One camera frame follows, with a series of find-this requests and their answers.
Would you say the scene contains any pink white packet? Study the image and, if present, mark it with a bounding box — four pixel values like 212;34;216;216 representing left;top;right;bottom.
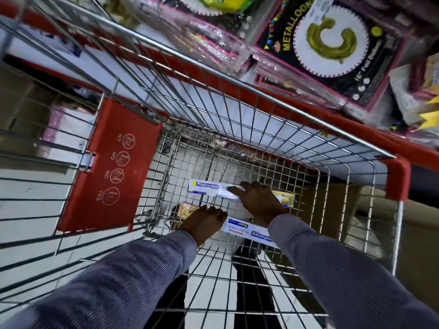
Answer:
37;105;97;159

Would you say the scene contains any person's black trouser leg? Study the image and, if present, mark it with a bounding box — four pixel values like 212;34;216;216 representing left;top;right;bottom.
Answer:
231;248;282;329
144;271;190;329

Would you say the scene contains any person's right hand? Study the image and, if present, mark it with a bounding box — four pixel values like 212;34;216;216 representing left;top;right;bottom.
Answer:
227;181;289;228

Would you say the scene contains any red plastic cart corner bumper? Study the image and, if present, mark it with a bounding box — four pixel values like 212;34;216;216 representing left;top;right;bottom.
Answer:
379;155;412;202

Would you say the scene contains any brown cardboard box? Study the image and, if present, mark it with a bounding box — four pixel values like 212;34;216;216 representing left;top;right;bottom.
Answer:
302;183;439;316

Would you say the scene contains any metal wire shopping cart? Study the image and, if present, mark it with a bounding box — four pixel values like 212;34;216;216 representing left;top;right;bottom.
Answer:
0;0;412;329

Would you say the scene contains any person's left hand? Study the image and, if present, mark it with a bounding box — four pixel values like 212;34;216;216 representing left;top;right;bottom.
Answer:
177;205;229;248

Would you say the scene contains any red plastic cart seat flap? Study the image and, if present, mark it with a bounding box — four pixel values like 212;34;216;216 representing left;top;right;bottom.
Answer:
56;97;164;233

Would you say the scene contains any black foil balloon packet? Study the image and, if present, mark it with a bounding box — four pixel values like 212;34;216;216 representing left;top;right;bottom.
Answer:
252;0;404;111

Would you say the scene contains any person's left forearm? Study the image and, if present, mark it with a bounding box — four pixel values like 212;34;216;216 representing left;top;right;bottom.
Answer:
0;230;198;329

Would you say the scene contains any clear yellow balloon packet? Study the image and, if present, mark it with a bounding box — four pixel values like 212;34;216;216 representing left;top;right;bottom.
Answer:
103;0;275;74

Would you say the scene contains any person's right forearm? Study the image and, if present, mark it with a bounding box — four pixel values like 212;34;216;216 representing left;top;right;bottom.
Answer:
268;214;439;329

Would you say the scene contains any pile of party packets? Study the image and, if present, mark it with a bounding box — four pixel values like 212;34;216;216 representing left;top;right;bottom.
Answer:
357;53;439;141

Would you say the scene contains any white blue foil wrap box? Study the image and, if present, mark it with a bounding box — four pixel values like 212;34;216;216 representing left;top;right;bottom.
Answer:
176;201;280;249
188;179;296;209

